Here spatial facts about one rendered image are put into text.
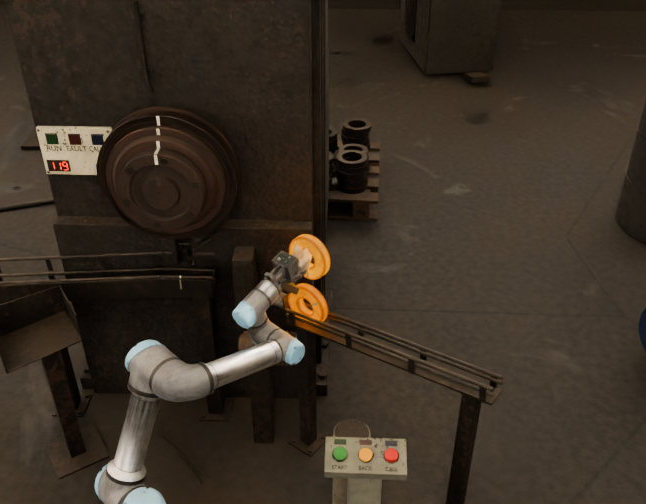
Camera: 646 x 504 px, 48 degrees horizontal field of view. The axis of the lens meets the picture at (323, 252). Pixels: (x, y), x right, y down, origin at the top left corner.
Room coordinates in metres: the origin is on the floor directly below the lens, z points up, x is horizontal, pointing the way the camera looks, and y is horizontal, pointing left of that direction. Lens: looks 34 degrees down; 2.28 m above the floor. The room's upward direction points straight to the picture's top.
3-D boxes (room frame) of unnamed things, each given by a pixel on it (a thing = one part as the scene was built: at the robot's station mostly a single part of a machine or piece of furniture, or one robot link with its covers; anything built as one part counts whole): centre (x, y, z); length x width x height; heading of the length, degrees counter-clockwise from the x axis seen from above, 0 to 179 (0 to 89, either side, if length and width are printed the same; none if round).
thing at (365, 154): (4.13, 0.24, 0.22); 1.20 x 0.81 x 0.44; 86
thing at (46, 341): (1.93, 1.01, 0.36); 0.26 x 0.20 x 0.72; 123
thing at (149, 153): (2.08, 0.53, 1.11); 0.28 x 0.06 x 0.28; 88
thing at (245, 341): (2.03, 0.20, 0.27); 0.22 x 0.13 x 0.53; 88
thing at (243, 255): (2.18, 0.29, 0.68); 0.11 x 0.08 x 0.24; 178
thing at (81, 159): (2.30, 0.86, 1.15); 0.26 x 0.02 x 0.18; 88
